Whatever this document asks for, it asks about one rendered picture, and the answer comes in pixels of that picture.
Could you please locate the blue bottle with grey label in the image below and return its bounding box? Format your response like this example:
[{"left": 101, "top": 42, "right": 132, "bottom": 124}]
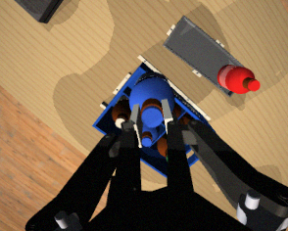
[{"left": 129, "top": 71, "right": 175, "bottom": 127}]

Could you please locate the brown bottle with red cap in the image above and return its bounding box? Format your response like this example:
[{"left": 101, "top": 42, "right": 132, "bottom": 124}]
[{"left": 179, "top": 113, "right": 194, "bottom": 124}]

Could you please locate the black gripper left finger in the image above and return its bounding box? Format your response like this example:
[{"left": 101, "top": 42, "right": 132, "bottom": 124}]
[{"left": 25, "top": 104, "right": 143, "bottom": 231}]

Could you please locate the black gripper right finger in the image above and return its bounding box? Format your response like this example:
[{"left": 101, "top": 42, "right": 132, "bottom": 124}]
[{"left": 162, "top": 99, "right": 288, "bottom": 231}]

